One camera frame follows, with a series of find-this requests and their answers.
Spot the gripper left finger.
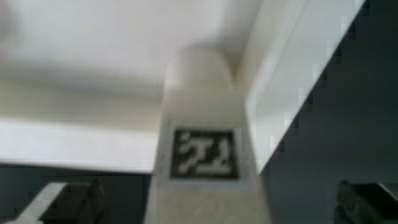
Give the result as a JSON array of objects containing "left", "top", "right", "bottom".
[{"left": 3, "top": 180, "right": 108, "bottom": 224}]

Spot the white leg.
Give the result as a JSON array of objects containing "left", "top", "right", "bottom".
[{"left": 144, "top": 47, "right": 272, "bottom": 224}]

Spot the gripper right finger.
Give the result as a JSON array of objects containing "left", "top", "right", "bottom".
[{"left": 332, "top": 181, "right": 398, "bottom": 224}]

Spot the white square tabletop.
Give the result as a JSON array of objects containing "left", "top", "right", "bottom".
[{"left": 0, "top": 0, "right": 366, "bottom": 173}]

